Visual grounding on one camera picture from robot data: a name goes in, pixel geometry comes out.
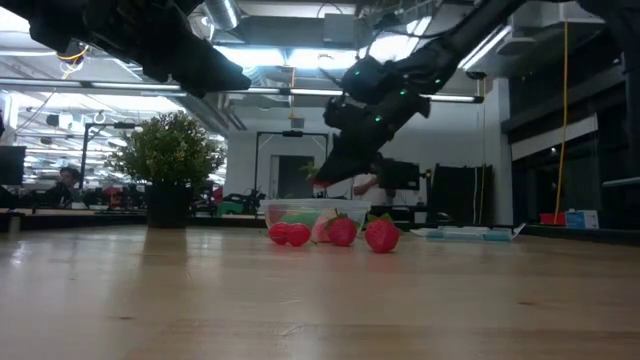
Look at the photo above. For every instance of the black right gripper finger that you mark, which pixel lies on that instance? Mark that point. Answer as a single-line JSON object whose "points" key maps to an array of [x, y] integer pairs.
{"points": [[350, 162]]}

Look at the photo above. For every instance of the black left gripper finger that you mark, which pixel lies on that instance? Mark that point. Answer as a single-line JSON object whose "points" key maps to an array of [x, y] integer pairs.
{"points": [[200, 70]]}

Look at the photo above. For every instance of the green toy vegetable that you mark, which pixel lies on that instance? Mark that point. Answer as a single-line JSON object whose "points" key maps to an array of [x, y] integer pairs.
{"points": [[300, 218]]}

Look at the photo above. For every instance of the red toy cherry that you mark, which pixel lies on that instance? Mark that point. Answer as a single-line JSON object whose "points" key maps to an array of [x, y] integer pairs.
{"points": [[279, 233], [298, 235]]}

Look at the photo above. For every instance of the black background robot arm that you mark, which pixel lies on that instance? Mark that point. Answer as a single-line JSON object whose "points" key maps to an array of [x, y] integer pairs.
{"points": [[255, 200]]}

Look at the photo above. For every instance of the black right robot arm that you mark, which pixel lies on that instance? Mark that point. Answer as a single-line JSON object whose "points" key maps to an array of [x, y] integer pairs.
{"points": [[475, 30]]}

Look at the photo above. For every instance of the person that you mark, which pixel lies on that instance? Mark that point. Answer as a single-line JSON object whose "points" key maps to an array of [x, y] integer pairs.
{"points": [[365, 186], [62, 190]]}

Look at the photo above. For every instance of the black monitor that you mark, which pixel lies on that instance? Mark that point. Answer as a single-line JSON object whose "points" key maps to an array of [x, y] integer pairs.
{"points": [[400, 175]]}

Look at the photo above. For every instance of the clear plastic food container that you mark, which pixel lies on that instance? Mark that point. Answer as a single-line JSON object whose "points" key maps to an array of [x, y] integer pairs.
{"points": [[320, 206]]}

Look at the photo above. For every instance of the long LED light bar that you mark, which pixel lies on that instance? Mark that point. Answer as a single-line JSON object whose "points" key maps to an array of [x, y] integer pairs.
{"points": [[310, 92]]}

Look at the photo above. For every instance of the green artificial potted plant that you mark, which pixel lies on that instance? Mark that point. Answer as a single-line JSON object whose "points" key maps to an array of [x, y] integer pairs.
{"points": [[170, 150]]}

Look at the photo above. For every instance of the black panel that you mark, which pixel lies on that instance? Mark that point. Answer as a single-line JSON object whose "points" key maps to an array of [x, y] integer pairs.
{"points": [[460, 195]]}

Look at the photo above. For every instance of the green machine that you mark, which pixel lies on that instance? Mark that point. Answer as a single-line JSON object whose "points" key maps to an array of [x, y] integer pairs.
{"points": [[229, 207]]}

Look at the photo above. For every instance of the clear lid teal rim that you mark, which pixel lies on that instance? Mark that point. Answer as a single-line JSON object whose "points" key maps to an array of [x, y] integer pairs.
{"points": [[470, 233]]}

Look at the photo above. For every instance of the dark monitor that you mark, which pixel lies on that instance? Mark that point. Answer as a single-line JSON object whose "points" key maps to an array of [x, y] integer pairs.
{"points": [[11, 165]]}

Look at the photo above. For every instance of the red box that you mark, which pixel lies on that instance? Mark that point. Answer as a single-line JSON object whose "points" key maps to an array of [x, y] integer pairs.
{"points": [[551, 218]]}

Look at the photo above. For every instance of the blue white box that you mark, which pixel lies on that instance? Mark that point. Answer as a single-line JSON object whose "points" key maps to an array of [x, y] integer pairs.
{"points": [[582, 219]]}

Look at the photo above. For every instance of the silver air duct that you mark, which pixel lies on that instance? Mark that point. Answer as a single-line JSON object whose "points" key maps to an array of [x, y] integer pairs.
{"points": [[222, 12]]}

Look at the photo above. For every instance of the black gantry frame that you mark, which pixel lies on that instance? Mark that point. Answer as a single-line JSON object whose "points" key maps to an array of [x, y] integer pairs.
{"points": [[292, 133]]}

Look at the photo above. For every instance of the black stand frame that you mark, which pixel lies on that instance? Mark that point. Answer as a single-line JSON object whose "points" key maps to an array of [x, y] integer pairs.
{"points": [[84, 155]]}

